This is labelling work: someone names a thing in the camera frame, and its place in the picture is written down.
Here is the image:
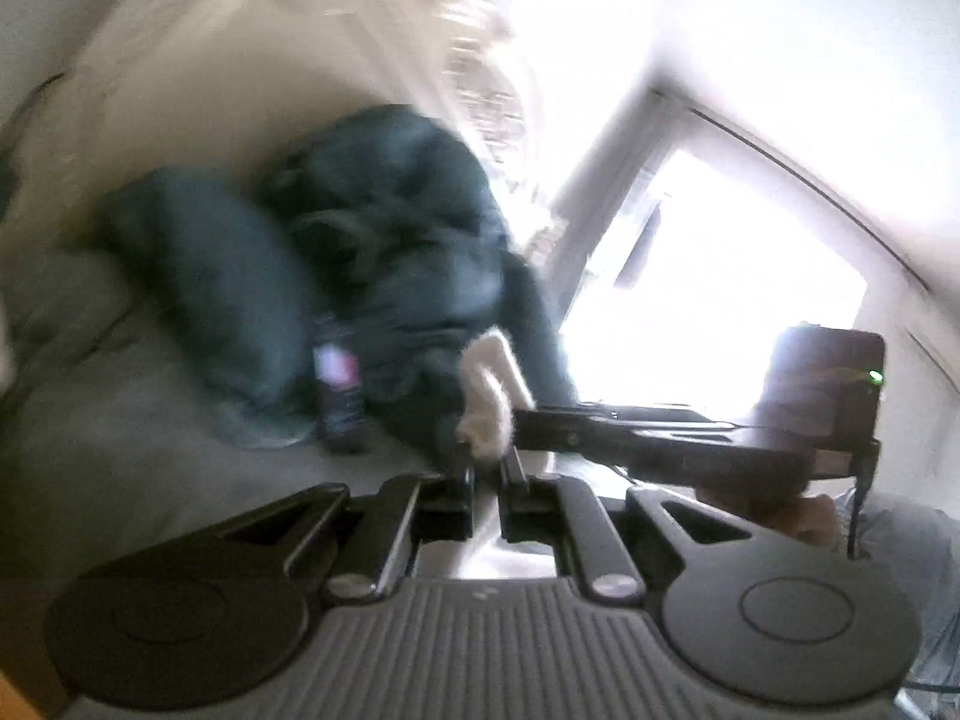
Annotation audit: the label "person's right forearm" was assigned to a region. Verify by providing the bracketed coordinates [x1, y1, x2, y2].
[829, 491, 960, 692]

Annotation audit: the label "curtain rod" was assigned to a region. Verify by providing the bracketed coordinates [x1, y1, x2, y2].
[651, 85, 932, 295]

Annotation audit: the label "cream carved headboard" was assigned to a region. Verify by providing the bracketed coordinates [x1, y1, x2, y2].
[433, 0, 565, 257]

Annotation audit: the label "blue pillows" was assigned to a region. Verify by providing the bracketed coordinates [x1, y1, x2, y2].
[253, 103, 580, 460]

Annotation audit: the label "dark bottle with pink label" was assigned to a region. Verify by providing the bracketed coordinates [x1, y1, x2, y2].
[310, 313, 370, 455]

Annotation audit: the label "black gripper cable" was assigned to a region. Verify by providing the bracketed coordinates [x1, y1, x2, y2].
[846, 441, 883, 560]

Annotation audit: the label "window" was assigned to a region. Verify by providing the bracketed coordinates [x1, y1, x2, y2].
[555, 142, 871, 422]

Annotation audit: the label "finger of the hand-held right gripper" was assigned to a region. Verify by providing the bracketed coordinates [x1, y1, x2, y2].
[514, 403, 751, 475]

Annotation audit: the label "teal pillow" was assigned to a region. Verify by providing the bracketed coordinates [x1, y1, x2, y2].
[103, 167, 317, 449]

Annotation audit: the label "cream fleece garment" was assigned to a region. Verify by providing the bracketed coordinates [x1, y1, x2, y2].
[454, 325, 538, 463]

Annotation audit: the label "person's right hand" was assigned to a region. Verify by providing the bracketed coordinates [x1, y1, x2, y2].
[697, 493, 838, 548]

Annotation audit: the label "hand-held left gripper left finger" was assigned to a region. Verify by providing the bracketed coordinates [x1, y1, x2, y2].
[225, 456, 478, 602]

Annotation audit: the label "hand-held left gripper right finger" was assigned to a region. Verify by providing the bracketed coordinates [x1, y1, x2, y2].
[499, 450, 751, 602]

